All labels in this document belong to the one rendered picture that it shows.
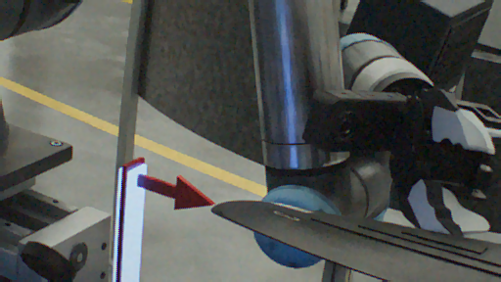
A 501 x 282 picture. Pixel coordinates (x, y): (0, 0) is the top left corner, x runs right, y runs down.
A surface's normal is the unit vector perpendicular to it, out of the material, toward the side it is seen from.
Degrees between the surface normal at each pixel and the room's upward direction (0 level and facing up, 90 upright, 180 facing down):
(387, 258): 9
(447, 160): 90
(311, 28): 81
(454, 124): 84
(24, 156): 0
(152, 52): 90
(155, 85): 90
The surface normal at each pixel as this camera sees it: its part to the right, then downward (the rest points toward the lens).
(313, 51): 0.36, 0.16
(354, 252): 0.28, -0.94
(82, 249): 0.90, 0.24
